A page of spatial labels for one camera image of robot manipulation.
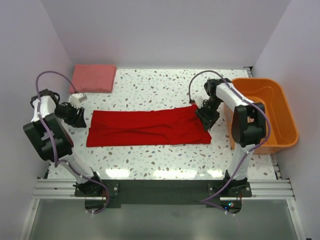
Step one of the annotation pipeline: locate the red t-shirt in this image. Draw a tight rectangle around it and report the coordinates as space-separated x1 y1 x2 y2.
86 105 212 148

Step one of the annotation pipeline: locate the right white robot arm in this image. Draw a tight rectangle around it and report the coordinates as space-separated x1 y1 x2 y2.
195 78 270 203

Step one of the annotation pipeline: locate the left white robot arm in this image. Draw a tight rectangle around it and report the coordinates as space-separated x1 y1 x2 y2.
23 89 106 197

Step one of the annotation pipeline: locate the folded pink t-shirt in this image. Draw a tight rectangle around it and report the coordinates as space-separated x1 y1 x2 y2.
71 64 117 93

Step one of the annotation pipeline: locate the orange plastic basket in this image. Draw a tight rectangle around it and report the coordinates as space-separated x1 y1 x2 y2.
232 77 299 155

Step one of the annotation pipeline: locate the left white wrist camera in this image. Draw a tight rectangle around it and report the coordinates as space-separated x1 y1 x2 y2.
68 93 88 108

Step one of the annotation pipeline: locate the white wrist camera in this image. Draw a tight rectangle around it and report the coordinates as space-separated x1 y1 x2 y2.
68 93 88 108
191 96 204 108

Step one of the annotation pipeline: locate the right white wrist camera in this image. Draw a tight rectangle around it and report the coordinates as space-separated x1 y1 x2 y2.
191 96 204 108

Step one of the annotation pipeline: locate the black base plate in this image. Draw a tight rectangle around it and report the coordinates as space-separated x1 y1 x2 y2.
74 179 252 213

